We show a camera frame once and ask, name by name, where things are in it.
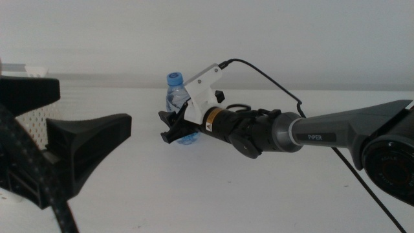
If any white perforated plastic basket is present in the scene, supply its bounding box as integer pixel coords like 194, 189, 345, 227
0, 66, 62, 203

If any clear water bottle blue cap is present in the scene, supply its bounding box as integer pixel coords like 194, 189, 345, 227
166, 71, 202, 146

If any thin black right gripper cable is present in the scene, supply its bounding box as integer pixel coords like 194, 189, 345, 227
225, 102, 282, 119

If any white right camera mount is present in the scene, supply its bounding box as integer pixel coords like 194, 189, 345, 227
184, 63, 226, 126

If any braided black left camera cable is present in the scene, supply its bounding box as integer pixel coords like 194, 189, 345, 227
0, 102, 80, 233

